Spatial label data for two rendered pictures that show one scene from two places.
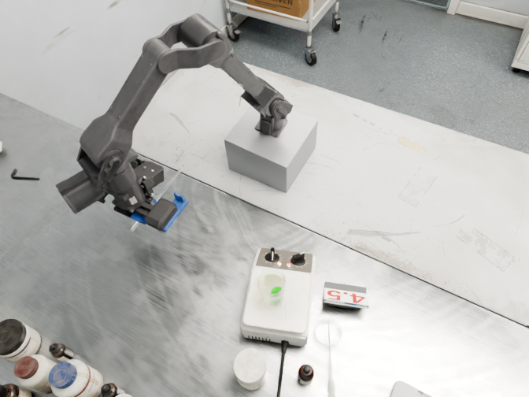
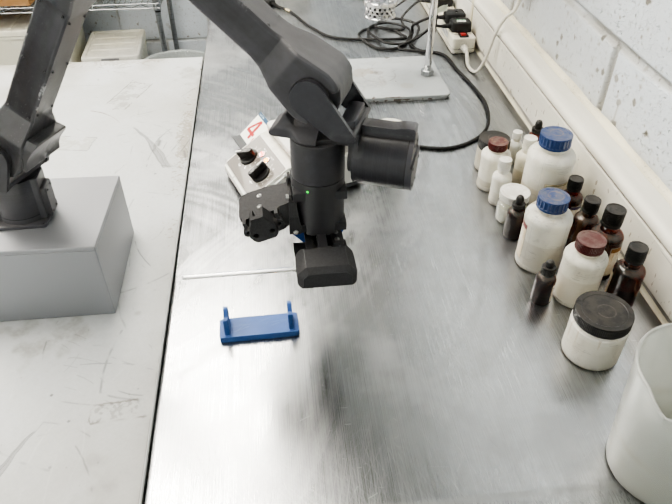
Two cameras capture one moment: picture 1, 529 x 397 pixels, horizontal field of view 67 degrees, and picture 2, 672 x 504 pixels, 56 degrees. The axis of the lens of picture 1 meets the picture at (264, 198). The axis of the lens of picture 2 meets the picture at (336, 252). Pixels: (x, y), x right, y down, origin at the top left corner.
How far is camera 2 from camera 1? 1.12 m
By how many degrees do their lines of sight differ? 75
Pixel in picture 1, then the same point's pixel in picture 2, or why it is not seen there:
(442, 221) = (109, 119)
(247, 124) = (39, 237)
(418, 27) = not seen: outside the picture
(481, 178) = not seen: hidden behind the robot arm
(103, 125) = (300, 40)
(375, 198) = (98, 164)
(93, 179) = (365, 111)
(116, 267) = (401, 335)
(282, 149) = (81, 189)
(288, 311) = not seen: hidden behind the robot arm
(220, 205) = (202, 284)
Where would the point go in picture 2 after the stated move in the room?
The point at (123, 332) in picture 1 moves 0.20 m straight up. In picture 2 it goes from (460, 269) to (481, 146)
